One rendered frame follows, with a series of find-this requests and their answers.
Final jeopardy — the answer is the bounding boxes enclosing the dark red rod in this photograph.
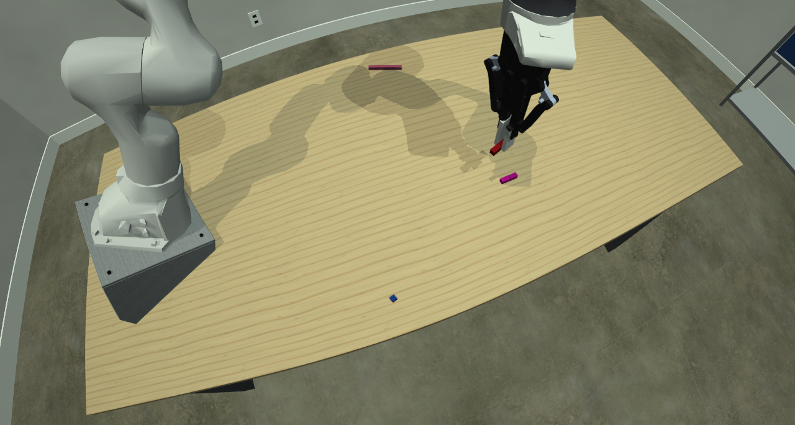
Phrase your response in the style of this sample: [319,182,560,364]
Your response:
[490,139,504,156]

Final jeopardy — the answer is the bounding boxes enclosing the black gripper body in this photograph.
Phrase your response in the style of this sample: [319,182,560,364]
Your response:
[497,31,551,96]

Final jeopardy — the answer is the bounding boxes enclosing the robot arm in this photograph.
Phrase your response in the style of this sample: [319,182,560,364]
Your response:
[61,0,576,252]

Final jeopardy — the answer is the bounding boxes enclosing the pink rod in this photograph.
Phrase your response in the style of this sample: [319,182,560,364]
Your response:
[368,65,402,70]

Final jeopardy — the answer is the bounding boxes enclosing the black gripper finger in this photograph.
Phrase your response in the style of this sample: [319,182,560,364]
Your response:
[501,79,559,152]
[484,54,516,145]

